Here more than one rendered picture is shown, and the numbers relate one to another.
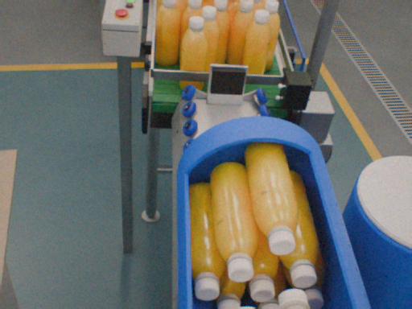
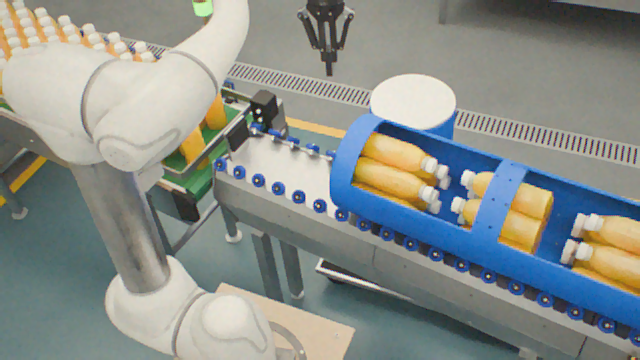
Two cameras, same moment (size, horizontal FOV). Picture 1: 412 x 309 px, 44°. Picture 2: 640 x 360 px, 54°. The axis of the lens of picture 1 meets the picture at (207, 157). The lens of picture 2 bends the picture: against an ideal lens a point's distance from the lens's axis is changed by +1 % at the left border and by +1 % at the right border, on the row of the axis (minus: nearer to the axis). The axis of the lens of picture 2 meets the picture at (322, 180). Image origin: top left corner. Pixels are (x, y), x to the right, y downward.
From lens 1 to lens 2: 1.08 m
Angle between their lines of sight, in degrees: 33
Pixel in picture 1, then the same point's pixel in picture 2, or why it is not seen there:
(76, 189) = (101, 347)
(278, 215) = (419, 155)
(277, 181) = (398, 144)
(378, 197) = (397, 117)
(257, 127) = (360, 130)
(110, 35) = (142, 175)
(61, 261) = not seen: outside the picture
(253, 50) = (216, 104)
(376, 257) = not seen: hidden behind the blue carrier
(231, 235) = (410, 184)
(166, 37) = not seen: hidden behind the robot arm
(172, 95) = (200, 178)
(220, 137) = (352, 150)
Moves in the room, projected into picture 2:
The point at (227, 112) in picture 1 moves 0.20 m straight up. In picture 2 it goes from (250, 154) to (240, 109)
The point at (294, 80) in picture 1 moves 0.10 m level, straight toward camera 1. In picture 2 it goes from (263, 100) to (281, 113)
